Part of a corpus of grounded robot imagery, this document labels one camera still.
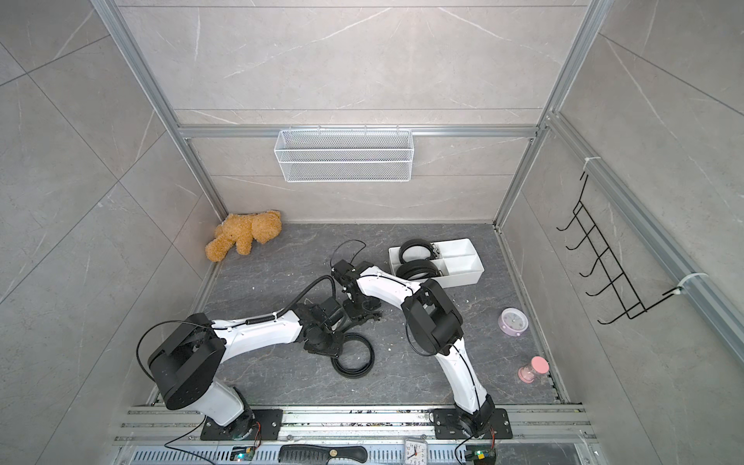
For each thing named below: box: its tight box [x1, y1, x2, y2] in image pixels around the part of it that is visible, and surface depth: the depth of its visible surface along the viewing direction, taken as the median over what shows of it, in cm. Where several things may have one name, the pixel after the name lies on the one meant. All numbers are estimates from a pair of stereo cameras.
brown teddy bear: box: [205, 210, 282, 262], surface depth 109 cm
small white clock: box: [404, 438, 429, 465], surface depth 70 cm
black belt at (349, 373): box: [330, 332, 375, 379], surface depth 83 cm
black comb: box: [278, 444, 369, 465], surface depth 71 cm
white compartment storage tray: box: [388, 238, 486, 289], surface depth 106 cm
